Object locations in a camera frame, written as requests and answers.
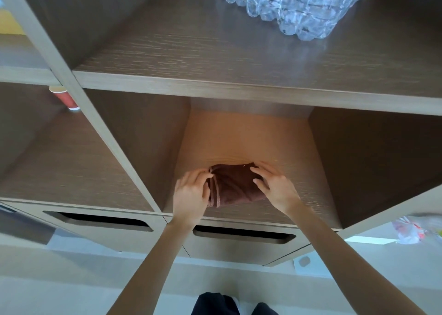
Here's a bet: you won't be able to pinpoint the wooden shelf cabinet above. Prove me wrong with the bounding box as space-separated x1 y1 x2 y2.
0 0 442 268

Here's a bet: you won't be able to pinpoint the person's right hand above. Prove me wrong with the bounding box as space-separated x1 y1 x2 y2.
250 162 310 221

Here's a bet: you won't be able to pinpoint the brown cleaning cloth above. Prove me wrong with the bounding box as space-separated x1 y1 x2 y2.
207 163 268 208

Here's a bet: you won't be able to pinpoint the person's right forearm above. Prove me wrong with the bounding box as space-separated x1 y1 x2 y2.
291 206 427 315

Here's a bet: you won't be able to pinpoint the person's left hand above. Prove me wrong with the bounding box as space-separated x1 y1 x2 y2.
169 169 214 230

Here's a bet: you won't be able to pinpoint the pack of clear water bottles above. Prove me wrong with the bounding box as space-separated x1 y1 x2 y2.
197 0 379 42

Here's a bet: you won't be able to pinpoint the person's dark blue trousers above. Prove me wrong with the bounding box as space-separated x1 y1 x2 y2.
191 292 279 315

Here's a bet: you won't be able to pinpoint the plastic bag with red print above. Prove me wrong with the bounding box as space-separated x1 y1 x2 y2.
392 217 427 245

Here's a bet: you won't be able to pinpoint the red paper cup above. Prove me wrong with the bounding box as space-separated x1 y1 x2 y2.
49 86 81 111

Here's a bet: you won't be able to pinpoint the white bathroom scale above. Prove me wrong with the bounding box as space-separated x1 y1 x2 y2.
292 254 332 279

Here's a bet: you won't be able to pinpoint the person's left forearm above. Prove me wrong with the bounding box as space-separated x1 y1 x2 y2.
105 220 194 315

